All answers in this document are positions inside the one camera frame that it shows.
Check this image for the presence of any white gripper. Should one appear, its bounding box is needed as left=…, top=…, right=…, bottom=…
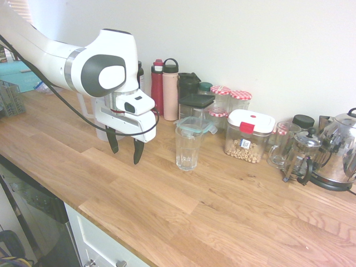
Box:
left=95, top=97, right=157, bottom=165

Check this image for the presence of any red water bottle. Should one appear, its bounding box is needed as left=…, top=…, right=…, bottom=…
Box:
left=151, top=58, right=165, bottom=118

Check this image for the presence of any pink water bottle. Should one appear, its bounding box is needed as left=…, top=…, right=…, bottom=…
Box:
left=162, top=58, right=180, bottom=122

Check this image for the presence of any clear drinking glass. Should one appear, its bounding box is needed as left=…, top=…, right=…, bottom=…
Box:
left=175, top=126, right=204, bottom=172

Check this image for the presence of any glass container with teal lid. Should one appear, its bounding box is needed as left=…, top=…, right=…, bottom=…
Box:
left=174, top=116, right=219, bottom=136

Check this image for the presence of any square container with black lid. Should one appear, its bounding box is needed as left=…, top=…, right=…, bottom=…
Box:
left=177, top=93, right=216, bottom=123

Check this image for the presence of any black shaker bottle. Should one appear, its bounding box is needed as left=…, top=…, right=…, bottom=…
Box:
left=177, top=72, right=202, bottom=101

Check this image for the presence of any jar with red checkered lid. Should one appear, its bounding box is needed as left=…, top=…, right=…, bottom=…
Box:
left=271, top=123, right=290, bottom=137
left=210, top=85, right=233, bottom=112
left=229, top=90, right=254, bottom=112
left=208, top=108, right=230, bottom=130

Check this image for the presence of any jar with green lid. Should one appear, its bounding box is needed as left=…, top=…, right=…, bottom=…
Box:
left=197, top=81, right=215, bottom=97

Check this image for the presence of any green cabinet drawer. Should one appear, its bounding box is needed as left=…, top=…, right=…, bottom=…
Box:
left=64, top=201, right=149, bottom=267

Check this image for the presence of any clear plastic bag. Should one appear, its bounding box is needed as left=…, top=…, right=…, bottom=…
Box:
left=33, top=81, right=61, bottom=96

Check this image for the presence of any black dishwasher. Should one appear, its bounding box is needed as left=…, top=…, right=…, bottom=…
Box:
left=0, top=155, right=82, bottom=267

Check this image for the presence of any cereal container with white lid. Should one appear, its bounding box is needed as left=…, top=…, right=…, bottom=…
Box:
left=222, top=108, right=276, bottom=165

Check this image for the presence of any grey plastic basket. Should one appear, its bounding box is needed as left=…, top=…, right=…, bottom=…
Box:
left=0, top=80, right=27, bottom=118

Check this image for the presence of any teal box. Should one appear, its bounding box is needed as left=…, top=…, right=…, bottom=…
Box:
left=0, top=60, right=47, bottom=94

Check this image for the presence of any dark printed box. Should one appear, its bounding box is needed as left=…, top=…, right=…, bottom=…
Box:
left=0, top=46, right=14, bottom=63

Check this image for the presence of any clear glass mug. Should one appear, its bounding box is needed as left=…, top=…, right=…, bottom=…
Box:
left=267, top=121, right=302, bottom=169

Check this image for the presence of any window blind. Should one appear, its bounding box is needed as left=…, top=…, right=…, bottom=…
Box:
left=11, top=0, right=35, bottom=27

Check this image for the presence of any glass French press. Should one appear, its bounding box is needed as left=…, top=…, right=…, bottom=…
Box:
left=283, top=127, right=333, bottom=186

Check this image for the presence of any jar with black lid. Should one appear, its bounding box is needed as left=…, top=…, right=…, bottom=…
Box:
left=291, top=114, right=316, bottom=132

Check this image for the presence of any shiny steel electric kettle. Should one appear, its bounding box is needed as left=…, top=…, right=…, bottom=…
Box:
left=308, top=107, right=356, bottom=193

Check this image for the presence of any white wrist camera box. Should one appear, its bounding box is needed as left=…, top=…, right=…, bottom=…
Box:
left=115, top=92, right=156, bottom=116

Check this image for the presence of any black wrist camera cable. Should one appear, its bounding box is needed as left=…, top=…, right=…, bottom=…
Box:
left=0, top=33, right=161, bottom=137

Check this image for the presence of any silver drawer handle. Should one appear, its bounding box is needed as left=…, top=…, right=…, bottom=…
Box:
left=85, top=258, right=128, bottom=267

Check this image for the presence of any floor cable bundle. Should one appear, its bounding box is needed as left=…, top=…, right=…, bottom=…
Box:
left=0, top=229, right=34, bottom=267

